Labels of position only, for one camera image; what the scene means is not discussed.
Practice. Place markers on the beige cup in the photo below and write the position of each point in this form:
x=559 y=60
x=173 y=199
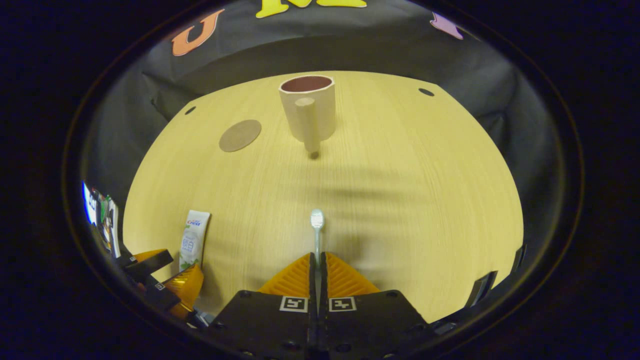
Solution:
x=320 y=115

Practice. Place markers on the white side desk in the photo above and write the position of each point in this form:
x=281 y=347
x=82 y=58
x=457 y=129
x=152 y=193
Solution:
x=112 y=230

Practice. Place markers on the black backdrop cloth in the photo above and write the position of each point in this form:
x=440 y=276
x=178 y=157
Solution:
x=400 y=50

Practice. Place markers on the white toothbrush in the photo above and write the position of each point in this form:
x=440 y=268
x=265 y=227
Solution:
x=317 y=220

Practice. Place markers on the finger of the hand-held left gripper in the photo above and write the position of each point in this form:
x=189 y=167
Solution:
x=150 y=262
x=162 y=296

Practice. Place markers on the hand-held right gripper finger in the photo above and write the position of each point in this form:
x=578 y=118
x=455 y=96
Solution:
x=323 y=280
x=312 y=280

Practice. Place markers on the computer monitor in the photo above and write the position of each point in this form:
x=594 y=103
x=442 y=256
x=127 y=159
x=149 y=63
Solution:
x=90 y=205

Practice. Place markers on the round brown coaster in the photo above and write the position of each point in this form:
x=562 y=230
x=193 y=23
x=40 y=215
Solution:
x=240 y=135

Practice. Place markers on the white toothpaste tube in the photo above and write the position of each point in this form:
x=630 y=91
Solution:
x=192 y=240

